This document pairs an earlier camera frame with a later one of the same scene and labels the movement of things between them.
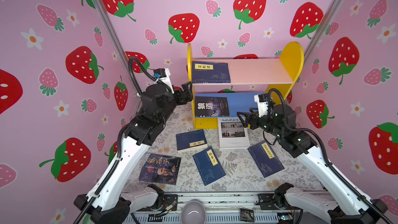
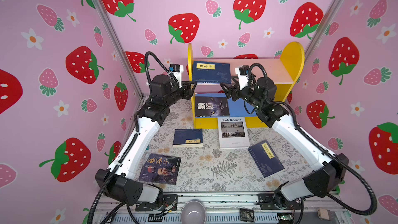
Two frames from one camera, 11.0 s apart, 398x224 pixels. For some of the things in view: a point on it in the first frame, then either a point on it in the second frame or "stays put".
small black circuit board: x=246 y=214 stays put
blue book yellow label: x=208 y=166 to x=205 y=72
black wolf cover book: x=211 y=106 stays put
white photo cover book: x=232 y=134 stays put
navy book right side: x=265 y=159 stays put
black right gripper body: x=264 y=124 to x=247 y=96
